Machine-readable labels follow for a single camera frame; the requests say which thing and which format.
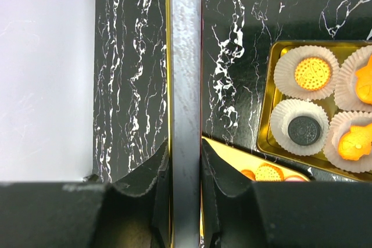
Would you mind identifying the gold tin lid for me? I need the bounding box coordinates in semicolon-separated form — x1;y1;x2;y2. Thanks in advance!
167;0;202;247

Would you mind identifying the white paper cup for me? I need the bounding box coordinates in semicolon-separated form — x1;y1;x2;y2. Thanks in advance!
270;99;329;156
334;45;371;112
323;112;371;173
274;45;340;100

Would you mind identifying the orange fish cookie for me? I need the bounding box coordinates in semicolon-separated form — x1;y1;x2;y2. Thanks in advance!
338;124;371;161
355;56;371;104

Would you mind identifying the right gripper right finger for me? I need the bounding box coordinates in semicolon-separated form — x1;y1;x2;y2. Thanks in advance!
202;141;371;247

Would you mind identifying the yellow plastic tray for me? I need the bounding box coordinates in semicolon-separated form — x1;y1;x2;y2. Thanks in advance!
201;138;319;247

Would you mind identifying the round dotted biscuit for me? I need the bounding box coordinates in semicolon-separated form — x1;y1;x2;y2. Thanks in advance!
294;57;331;91
255;164;284;181

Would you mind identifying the gold cookie tin box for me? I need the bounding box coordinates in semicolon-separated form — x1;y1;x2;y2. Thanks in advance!
256;40;372;182

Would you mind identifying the black sandwich cookie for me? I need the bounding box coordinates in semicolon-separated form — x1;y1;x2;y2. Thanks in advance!
287;116;321;146

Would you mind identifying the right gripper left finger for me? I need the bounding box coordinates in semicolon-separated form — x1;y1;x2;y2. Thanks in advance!
1;142;170;247

